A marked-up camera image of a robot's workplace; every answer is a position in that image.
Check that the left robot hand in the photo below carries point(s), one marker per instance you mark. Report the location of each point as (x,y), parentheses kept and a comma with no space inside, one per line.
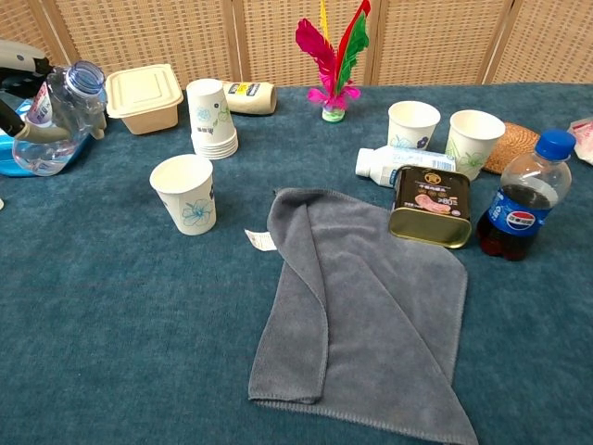
(18,55)

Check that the clear plastic bottle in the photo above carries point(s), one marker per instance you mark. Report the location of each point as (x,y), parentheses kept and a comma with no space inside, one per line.
(81,81)

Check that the blue detergent pump bottle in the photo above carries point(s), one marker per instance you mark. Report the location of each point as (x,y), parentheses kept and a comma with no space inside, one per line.
(7,162)

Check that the blue flower paper cup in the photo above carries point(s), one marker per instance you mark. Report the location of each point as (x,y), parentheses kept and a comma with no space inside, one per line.
(185,194)

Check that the mayonnaise squeeze bottle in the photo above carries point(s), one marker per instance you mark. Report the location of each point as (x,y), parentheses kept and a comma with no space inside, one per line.
(252,99)

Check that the dark flower paper cup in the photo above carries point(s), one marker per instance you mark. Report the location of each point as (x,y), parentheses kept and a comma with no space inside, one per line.
(412,125)

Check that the green flower paper cup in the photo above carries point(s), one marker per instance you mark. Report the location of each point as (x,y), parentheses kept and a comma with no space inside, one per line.
(472,143)

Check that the cola bottle blue cap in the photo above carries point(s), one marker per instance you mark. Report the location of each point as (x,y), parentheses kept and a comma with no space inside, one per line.
(523,208)

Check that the bamboo folding screen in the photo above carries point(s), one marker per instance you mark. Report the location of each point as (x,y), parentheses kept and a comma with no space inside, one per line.
(139,32)

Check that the beige lidded lunch box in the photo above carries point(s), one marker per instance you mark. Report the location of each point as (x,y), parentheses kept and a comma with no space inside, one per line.
(141,95)

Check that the stack of inverted paper cups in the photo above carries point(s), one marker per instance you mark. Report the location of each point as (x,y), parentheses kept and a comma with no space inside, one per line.
(210,120)

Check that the blue table cloth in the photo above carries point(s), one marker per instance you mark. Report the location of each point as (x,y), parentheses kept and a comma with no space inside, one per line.
(116,324)

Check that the colourful feather shuttlecock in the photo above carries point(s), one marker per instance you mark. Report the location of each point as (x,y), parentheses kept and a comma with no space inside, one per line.
(331,92)

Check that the black luncheon meat can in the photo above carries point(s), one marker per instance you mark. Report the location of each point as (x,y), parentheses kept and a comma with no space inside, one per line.
(431,208)

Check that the grey microfibre towel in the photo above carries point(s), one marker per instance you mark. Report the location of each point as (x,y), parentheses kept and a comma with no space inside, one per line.
(370,324)

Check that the round woven rattan coaster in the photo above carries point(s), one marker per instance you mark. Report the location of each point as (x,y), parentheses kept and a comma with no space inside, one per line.
(514,148)

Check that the pink printed plastic bag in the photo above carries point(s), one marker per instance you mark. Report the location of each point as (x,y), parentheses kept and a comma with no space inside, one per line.
(584,139)

